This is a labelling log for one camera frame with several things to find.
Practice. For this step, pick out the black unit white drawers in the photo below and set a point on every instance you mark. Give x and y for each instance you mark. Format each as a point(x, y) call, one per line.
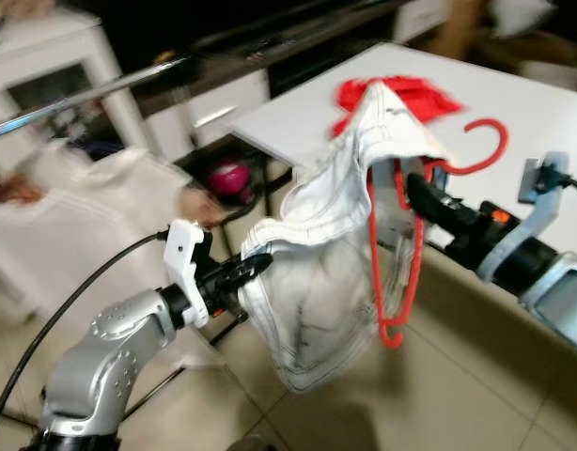
point(232, 103)

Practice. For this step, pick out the red plastic hanger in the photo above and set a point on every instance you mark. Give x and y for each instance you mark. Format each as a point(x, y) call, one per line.
point(503, 141)

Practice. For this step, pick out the white table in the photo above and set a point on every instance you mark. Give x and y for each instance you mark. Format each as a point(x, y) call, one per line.
point(533, 94)

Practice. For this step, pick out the beige cloth red print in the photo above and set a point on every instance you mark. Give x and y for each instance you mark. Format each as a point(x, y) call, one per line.
point(199, 205)

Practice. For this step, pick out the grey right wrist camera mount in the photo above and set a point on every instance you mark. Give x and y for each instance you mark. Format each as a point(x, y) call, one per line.
point(550, 211)

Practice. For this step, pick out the white glass-door cabinet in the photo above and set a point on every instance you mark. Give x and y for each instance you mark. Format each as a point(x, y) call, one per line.
point(44, 47)

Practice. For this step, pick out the pink round object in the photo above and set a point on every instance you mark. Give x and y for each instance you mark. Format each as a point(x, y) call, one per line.
point(230, 178)

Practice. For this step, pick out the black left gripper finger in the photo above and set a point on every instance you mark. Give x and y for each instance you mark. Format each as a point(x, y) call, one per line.
point(249, 278)
point(249, 263)

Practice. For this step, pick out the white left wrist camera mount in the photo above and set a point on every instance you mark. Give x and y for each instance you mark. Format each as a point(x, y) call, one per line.
point(180, 249)

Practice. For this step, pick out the white garment thin dark lines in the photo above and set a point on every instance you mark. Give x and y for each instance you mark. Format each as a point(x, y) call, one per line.
point(317, 282)

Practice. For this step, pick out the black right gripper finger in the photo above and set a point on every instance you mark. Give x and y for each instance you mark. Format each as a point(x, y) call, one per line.
point(439, 197)
point(437, 216)

